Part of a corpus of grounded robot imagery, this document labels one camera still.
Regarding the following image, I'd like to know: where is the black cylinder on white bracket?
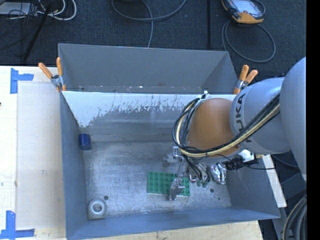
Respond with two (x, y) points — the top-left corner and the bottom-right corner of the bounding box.
(223, 149), (260, 171)

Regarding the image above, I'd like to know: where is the crumpled silver foil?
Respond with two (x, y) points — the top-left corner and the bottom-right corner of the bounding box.
(209, 162), (229, 185)

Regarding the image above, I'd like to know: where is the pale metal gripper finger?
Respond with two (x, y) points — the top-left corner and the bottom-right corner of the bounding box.
(166, 177), (186, 201)
(163, 146), (182, 167)

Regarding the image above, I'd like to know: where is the white ring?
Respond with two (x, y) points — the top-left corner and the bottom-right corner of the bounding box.
(87, 198), (108, 220)

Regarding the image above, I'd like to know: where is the grey metal bin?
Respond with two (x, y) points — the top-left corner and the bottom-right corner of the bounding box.
(57, 43), (281, 240)

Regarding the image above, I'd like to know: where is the blue cup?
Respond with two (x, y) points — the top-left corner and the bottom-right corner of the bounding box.
(78, 133), (93, 151)

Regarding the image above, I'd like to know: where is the green studded flat block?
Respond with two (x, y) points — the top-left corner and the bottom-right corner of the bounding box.
(146, 171), (191, 197)

